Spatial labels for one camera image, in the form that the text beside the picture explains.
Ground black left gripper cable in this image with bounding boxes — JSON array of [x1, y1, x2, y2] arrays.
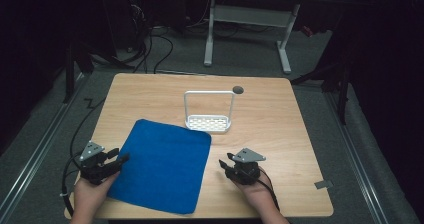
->
[[60, 97, 108, 218]]

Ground white-framed desk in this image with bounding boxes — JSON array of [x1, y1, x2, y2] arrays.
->
[[203, 0, 345, 76]]

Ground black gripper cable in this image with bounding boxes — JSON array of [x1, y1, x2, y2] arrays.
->
[[60, 97, 108, 218], [255, 168, 282, 212]]

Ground blue cloth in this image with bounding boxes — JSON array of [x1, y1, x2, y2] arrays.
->
[[106, 118, 213, 216]]

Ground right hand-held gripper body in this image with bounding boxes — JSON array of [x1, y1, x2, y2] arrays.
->
[[224, 147, 267, 186]]

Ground grey tape strip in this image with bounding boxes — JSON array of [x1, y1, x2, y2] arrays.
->
[[313, 179, 335, 191]]

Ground black floor cables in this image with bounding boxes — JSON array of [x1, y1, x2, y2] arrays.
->
[[114, 23, 175, 75]]

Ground person's right hand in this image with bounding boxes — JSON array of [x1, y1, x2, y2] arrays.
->
[[232, 177, 277, 214]]

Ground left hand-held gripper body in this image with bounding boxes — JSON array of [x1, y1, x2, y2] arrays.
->
[[78, 140, 121, 186]]

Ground metal floor rail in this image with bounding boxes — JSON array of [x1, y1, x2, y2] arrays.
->
[[0, 73, 88, 216], [323, 89, 392, 224]]

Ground black metal stand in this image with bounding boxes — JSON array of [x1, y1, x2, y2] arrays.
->
[[62, 40, 96, 105], [289, 62, 352, 126]]

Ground white rack with handle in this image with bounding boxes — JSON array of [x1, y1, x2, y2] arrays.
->
[[183, 89, 236, 135]]

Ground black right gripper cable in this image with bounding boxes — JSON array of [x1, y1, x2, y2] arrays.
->
[[255, 168, 282, 212]]

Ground person's left hand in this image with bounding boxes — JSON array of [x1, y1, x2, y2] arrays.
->
[[72, 171, 121, 216]]

